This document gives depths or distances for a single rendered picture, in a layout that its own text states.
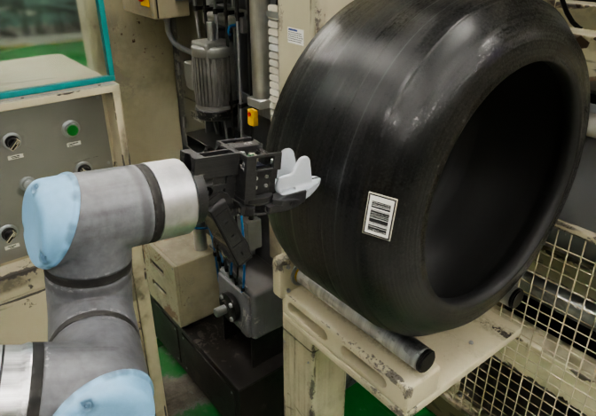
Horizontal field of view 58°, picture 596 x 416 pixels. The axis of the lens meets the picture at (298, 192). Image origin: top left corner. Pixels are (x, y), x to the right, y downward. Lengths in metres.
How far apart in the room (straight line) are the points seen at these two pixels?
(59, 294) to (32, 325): 0.79
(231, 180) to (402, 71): 0.26
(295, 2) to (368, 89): 0.38
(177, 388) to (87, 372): 1.72
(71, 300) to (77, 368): 0.11
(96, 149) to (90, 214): 0.76
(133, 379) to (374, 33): 0.56
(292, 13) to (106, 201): 0.64
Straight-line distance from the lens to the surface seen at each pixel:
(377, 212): 0.72
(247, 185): 0.65
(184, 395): 2.20
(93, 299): 0.61
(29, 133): 1.27
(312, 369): 1.45
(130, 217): 0.58
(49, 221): 0.56
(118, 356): 0.54
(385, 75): 0.75
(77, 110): 1.29
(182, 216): 0.61
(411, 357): 0.99
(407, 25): 0.80
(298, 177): 0.72
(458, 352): 1.18
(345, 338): 1.08
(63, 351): 0.53
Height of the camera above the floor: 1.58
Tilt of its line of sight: 26 degrees down
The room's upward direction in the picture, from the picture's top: straight up
